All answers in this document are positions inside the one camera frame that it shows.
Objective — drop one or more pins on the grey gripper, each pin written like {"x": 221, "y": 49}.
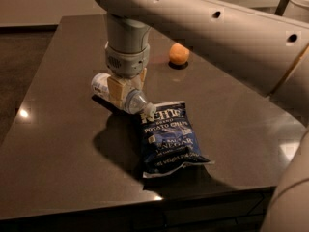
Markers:
{"x": 128, "y": 65}

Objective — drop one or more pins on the clear blue plastic bottle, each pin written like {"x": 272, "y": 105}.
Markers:
{"x": 135, "y": 102}

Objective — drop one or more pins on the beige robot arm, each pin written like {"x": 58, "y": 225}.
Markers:
{"x": 266, "y": 52}

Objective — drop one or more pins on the blue Kettle chip bag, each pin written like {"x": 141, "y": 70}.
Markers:
{"x": 168, "y": 141}

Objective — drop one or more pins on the orange fruit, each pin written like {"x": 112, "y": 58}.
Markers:
{"x": 178, "y": 54}

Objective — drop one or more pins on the dark panel behind container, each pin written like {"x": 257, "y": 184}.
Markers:
{"x": 281, "y": 7}

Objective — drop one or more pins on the white cylindrical container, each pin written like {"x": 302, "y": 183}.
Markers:
{"x": 297, "y": 10}

